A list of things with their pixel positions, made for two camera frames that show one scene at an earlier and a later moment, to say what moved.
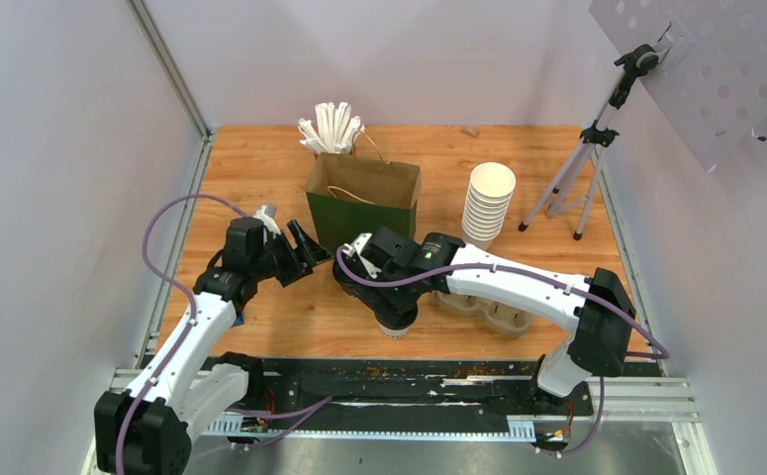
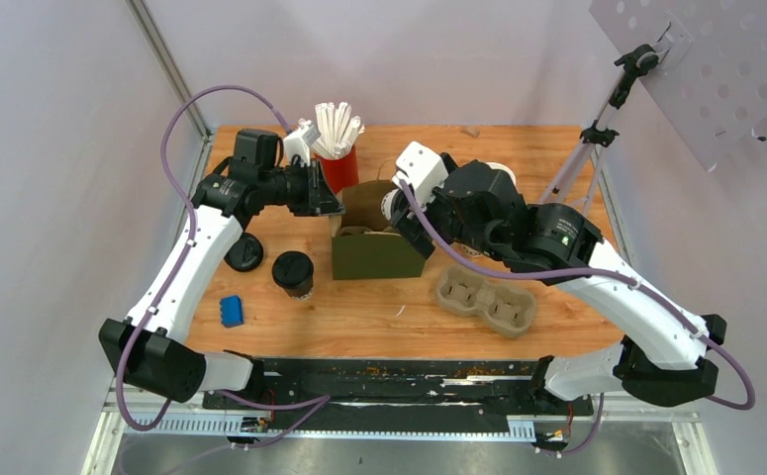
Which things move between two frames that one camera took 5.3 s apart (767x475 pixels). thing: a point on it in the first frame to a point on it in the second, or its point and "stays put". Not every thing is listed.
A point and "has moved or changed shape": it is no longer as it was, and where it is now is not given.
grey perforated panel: (723, 68) stays put
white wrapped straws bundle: (334, 132) stays put
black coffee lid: (354, 288) has moved or changed shape
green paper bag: (358, 192) has moved or changed shape
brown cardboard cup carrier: (504, 320) stays put
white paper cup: (395, 330) to (386, 204)
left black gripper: (299, 266) to (320, 200)
